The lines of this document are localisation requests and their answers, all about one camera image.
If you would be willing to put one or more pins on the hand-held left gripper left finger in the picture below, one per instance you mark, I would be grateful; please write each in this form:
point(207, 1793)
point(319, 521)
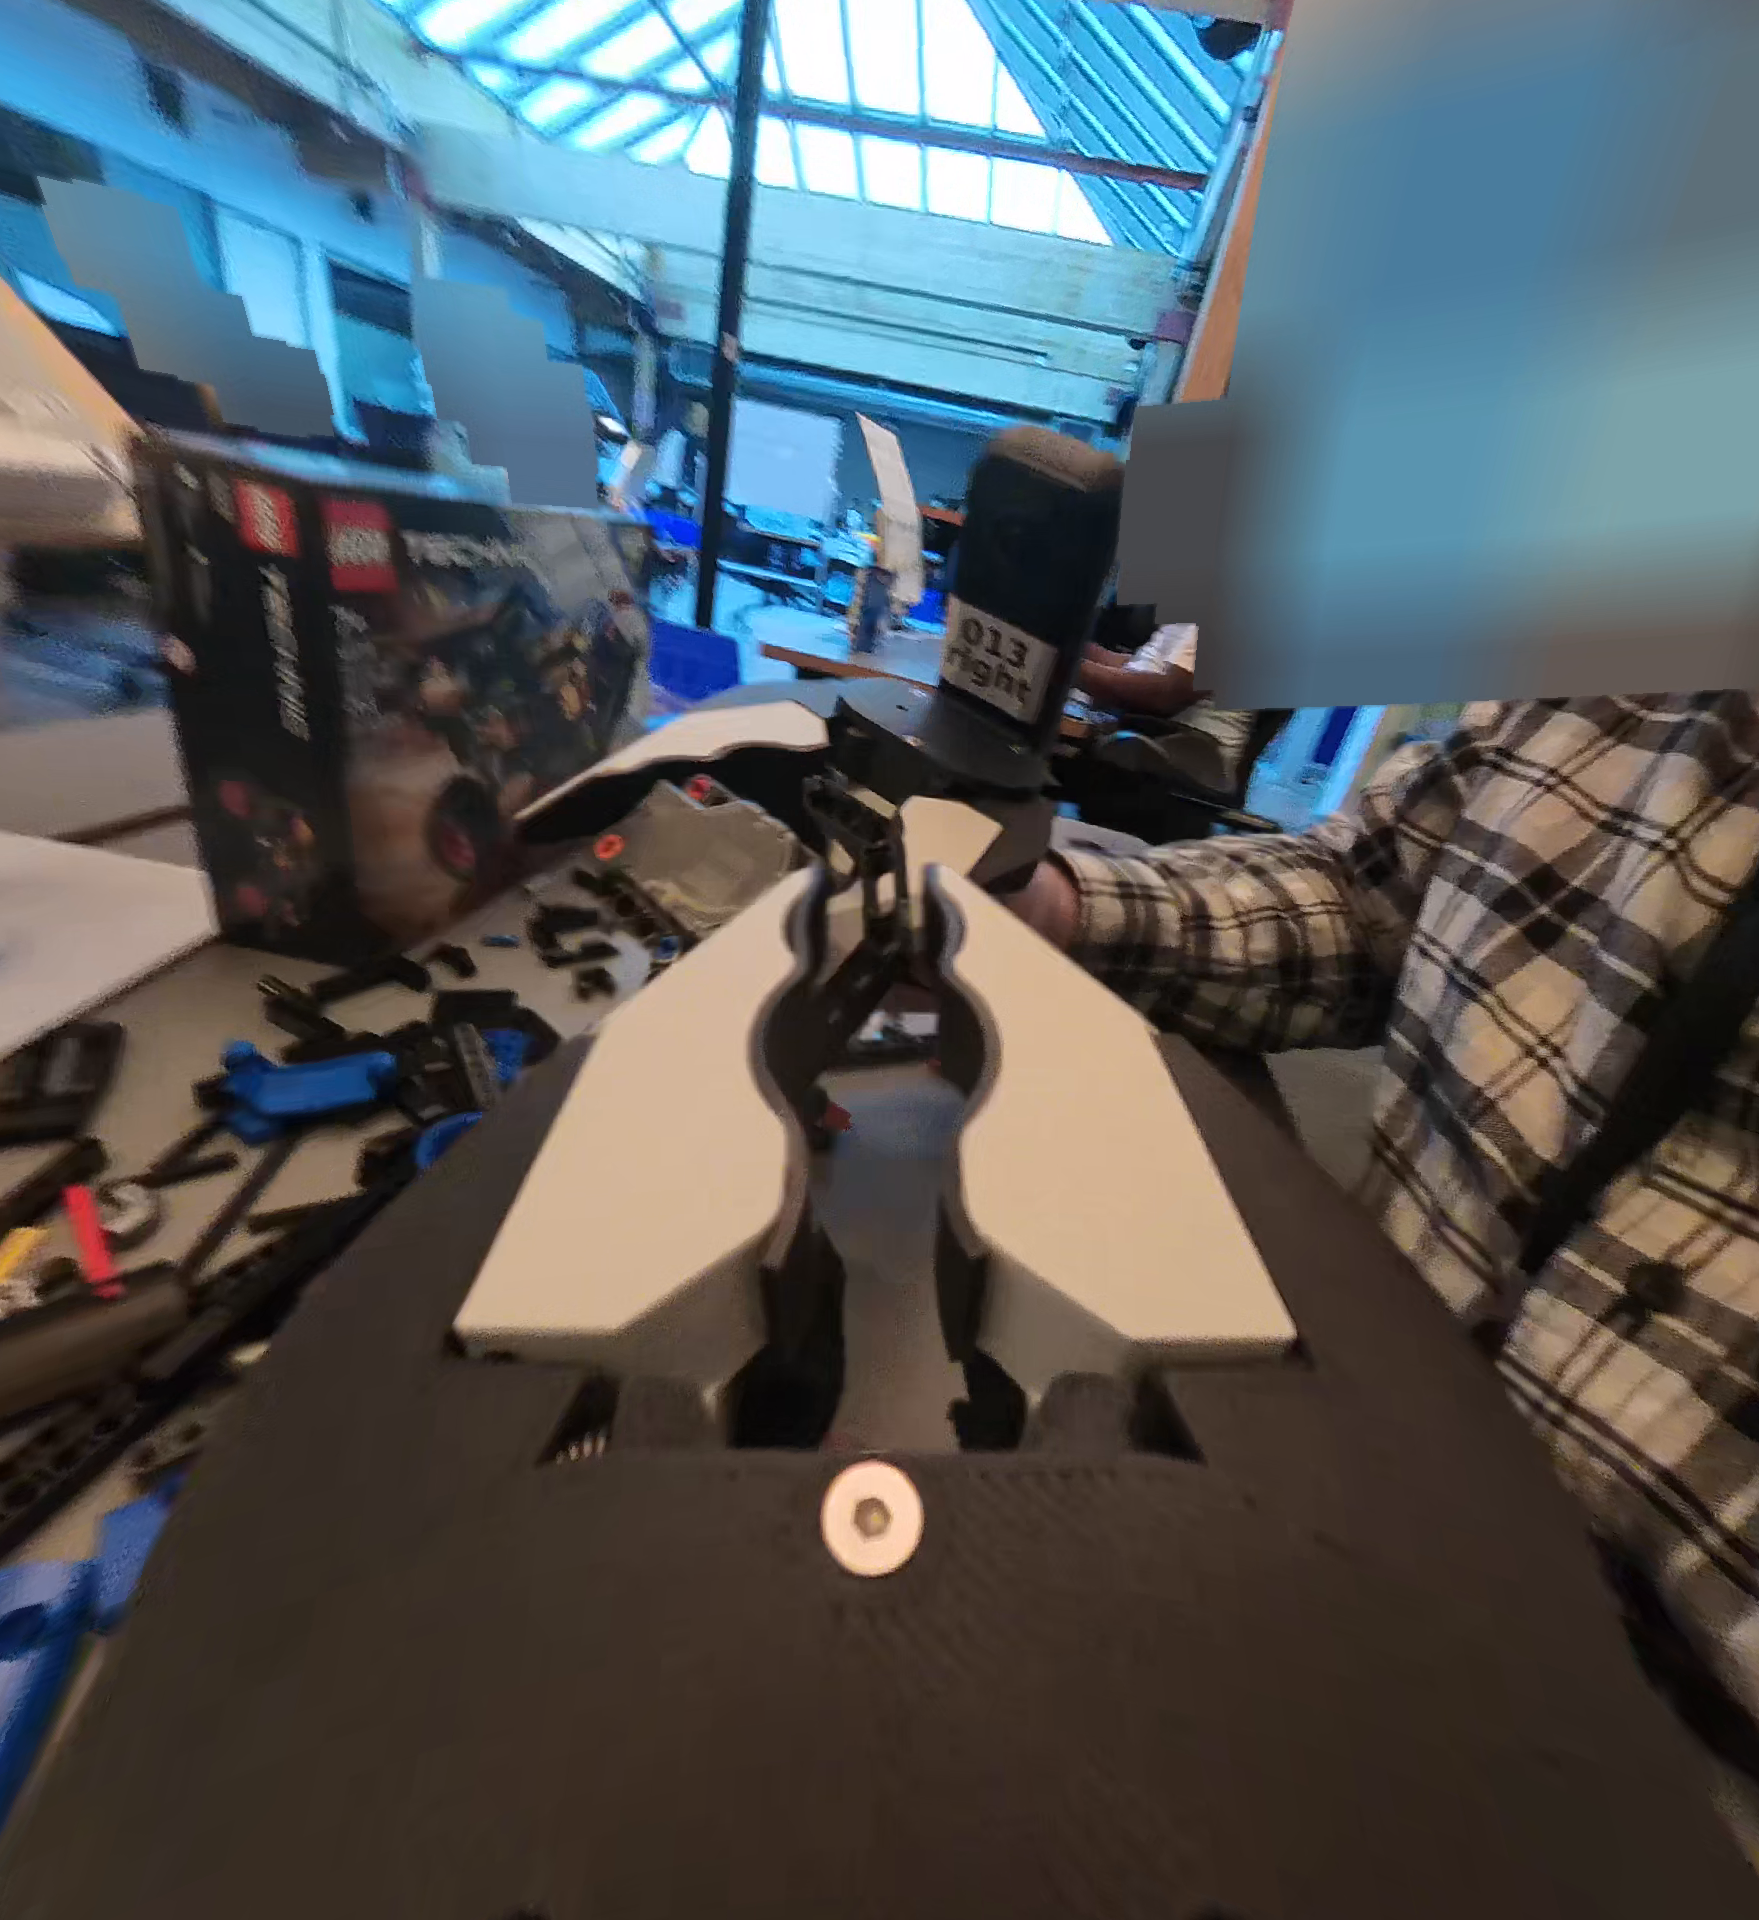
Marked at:
point(624, 1203)

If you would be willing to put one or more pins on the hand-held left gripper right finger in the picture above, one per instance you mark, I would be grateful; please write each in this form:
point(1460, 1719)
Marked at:
point(1121, 1203)

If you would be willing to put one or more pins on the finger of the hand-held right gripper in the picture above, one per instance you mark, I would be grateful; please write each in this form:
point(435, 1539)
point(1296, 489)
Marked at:
point(714, 738)
point(955, 829)

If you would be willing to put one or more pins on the person's right forearm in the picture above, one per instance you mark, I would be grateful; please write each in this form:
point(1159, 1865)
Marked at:
point(1225, 930)

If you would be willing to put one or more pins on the silver toy pipe elbow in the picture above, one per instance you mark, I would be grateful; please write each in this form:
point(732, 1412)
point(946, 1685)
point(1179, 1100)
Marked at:
point(129, 1210)

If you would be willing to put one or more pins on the grey desk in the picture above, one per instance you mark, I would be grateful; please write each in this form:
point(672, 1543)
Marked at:
point(172, 1005)

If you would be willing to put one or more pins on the person's right hand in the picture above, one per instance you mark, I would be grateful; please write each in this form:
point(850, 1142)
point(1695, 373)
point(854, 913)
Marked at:
point(1053, 900)

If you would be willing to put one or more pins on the blue plastic bin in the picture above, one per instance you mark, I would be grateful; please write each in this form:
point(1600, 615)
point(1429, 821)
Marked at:
point(692, 656)

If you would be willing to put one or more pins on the tan sign board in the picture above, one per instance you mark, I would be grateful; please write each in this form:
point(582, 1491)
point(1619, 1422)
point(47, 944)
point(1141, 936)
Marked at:
point(890, 510)

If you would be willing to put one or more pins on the blue angled toy beam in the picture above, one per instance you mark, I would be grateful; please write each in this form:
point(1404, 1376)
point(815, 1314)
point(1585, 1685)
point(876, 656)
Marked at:
point(506, 1058)

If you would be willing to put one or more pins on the scatter of small toy pins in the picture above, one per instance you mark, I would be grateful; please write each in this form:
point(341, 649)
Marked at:
point(578, 930)

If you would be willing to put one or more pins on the whiteboard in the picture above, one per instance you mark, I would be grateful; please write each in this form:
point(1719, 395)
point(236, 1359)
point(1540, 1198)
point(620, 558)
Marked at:
point(786, 458)

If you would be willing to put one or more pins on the blue toy fender piece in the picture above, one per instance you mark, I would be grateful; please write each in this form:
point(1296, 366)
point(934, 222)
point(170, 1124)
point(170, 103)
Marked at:
point(301, 1084)

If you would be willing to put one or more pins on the black toy truck box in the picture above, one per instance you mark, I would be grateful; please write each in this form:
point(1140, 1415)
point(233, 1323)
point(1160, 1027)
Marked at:
point(372, 677)

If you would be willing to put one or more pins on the black pole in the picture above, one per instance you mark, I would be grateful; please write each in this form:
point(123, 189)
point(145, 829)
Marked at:
point(738, 302)

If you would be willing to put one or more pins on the red toy axle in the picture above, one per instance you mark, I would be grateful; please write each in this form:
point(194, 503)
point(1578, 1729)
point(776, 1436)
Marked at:
point(89, 1243)

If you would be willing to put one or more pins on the black toy block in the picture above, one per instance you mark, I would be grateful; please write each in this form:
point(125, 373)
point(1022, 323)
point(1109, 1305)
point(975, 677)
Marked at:
point(39, 1359)

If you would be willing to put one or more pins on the white stand base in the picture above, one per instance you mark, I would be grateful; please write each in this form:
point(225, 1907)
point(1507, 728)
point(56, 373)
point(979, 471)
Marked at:
point(56, 961)

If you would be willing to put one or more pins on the yellow toy axle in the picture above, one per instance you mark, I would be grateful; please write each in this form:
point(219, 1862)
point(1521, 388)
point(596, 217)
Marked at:
point(4, 1255)

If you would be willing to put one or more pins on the pile of black toy beams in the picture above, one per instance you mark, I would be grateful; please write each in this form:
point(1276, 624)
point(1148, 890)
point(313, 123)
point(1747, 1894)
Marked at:
point(11, 1500)

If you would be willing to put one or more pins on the wooden support post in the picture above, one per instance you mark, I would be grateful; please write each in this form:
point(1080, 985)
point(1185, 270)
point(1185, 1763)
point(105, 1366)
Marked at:
point(1225, 273)

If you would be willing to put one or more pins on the black toy frame piece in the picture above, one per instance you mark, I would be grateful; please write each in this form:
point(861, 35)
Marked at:
point(52, 1084)

